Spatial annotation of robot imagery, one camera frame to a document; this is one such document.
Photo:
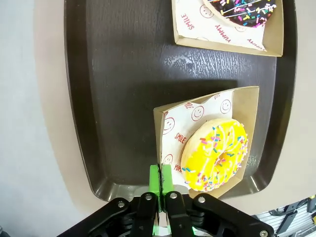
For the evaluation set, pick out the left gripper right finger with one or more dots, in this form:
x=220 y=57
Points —
x=167 y=177

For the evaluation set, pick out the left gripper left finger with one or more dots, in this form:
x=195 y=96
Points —
x=154 y=177

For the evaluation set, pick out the dark brown serving tray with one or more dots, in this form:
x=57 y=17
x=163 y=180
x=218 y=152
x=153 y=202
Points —
x=123 y=98

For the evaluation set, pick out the smile print paper liner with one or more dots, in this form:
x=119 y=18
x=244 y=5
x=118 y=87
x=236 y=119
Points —
x=182 y=121
x=195 y=32

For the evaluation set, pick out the grey metal floor frame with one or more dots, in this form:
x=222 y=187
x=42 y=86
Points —
x=288 y=214

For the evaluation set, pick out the yellow iced sprinkle donut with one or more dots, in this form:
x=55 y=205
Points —
x=205 y=148

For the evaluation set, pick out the chocolate donut with colourful sprinkles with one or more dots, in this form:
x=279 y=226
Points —
x=247 y=14

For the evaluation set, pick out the kraft cardboard donut box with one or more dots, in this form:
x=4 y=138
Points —
x=247 y=106
x=275 y=32

